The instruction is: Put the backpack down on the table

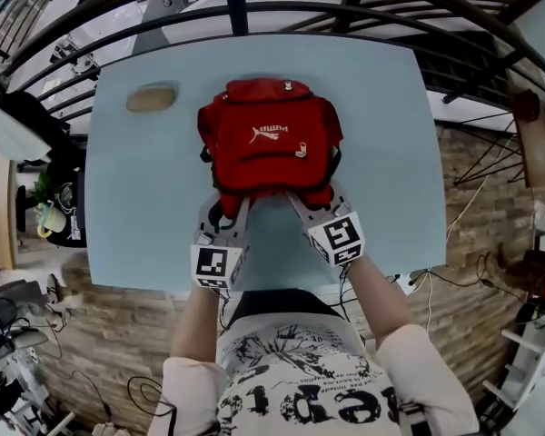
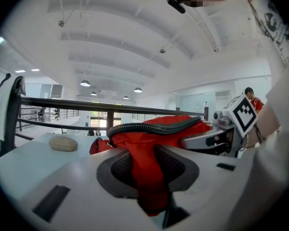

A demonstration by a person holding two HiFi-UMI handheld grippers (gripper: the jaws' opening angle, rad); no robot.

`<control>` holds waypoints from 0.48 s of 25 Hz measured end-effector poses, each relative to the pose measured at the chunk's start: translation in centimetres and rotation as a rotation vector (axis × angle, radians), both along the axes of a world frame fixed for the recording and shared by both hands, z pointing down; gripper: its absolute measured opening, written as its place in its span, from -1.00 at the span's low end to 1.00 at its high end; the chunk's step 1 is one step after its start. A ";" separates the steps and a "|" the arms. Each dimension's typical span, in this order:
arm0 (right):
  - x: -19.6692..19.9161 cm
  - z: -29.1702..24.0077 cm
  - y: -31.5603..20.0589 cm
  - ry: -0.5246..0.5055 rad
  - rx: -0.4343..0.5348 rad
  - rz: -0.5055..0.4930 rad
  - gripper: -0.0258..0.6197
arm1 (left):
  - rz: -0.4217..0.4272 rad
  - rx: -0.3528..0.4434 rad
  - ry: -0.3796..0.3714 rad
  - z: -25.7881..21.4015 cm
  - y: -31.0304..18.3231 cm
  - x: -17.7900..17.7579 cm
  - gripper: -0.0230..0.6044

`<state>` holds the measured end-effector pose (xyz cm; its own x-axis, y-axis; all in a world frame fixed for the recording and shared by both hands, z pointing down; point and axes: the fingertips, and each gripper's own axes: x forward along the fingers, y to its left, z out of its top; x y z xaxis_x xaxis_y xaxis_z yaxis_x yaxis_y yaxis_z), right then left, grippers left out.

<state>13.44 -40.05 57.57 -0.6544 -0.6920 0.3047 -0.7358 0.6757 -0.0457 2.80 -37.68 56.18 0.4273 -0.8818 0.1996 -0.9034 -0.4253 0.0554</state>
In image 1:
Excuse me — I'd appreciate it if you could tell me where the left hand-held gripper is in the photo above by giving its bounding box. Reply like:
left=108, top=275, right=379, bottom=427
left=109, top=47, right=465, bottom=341
left=190, top=196, right=255, bottom=291

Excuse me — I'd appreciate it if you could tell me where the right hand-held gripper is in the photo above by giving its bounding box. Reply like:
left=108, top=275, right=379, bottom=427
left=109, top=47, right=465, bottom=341
left=284, top=183, right=366, bottom=269

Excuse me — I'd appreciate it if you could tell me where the red backpack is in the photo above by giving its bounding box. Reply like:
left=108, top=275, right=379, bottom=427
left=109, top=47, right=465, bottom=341
left=197, top=77, right=345, bottom=220

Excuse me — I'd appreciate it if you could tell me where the person's left forearm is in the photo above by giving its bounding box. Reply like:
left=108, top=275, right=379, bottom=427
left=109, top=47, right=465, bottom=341
left=170, top=282, right=223, bottom=363

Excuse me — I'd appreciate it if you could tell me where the person's right forearm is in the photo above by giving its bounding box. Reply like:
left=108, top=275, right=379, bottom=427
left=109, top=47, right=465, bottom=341
left=344, top=254, right=420, bottom=350

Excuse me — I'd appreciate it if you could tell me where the light blue table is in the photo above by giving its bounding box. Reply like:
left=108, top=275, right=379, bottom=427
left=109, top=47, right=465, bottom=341
left=84, top=32, right=449, bottom=292

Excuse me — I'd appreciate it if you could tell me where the oval wooden disc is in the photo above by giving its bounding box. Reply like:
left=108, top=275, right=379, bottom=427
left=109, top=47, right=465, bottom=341
left=125, top=84, right=178, bottom=114

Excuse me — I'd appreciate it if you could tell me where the yellow mug with plant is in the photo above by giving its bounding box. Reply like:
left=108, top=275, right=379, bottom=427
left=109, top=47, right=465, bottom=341
left=34, top=173, right=72, bottom=239

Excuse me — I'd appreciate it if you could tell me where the person's white printed shirt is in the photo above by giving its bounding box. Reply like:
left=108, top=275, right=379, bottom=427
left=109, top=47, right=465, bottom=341
left=147, top=288, right=481, bottom=436

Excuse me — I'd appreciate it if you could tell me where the black office chair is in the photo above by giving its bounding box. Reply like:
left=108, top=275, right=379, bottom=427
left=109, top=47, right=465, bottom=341
left=0, top=73, right=90, bottom=249

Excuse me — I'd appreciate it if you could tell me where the black metal staircase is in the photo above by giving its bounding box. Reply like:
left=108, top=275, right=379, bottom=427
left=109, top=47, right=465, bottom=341
left=417, top=29, right=515, bottom=108

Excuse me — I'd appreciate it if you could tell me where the brown desk with black legs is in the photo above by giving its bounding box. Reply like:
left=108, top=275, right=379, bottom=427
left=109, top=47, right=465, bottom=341
left=453, top=86, right=545, bottom=190

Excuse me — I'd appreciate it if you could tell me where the grey office chair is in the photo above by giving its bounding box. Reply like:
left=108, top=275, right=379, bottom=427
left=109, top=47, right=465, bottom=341
left=0, top=279, right=51, bottom=367

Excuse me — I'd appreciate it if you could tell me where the white coiled cable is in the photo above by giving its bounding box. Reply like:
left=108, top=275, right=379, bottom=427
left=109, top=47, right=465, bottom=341
left=56, top=181, right=76, bottom=209

